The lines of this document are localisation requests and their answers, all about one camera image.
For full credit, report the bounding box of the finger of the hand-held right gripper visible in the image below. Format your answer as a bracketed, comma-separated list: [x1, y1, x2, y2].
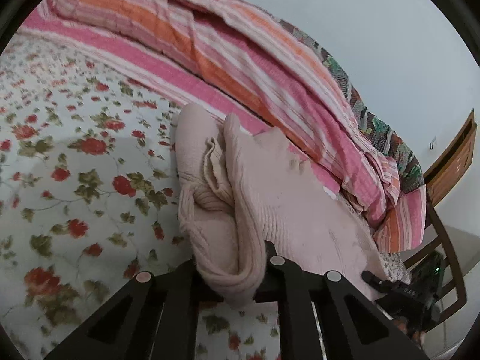
[362, 270, 398, 297]

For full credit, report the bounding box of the pink orange striped quilt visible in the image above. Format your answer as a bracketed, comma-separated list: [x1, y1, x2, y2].
[17, 0, 427, 253]

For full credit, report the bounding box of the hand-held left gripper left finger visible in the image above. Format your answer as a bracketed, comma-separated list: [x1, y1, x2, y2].
[45, 259, 226, 360]

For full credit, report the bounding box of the pink knit sweater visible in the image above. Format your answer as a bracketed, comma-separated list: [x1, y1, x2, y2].
[170, 103, 411, 308]

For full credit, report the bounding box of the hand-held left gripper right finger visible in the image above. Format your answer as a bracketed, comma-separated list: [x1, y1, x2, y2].
[253, 242, 430, 360]

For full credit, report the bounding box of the floral bed sheet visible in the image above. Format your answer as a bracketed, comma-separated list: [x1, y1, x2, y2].
[0, 34, 410, 360]

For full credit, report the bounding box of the dark floral patterned quilt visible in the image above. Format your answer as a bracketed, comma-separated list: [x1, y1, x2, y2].
[279, 19, 424, 196]

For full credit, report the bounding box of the person's right hand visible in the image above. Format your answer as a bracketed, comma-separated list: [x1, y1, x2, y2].
[395, 316, 427, 346]

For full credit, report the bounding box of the brown wooden door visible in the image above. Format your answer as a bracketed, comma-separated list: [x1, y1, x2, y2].
[424, 109, 479, 207]

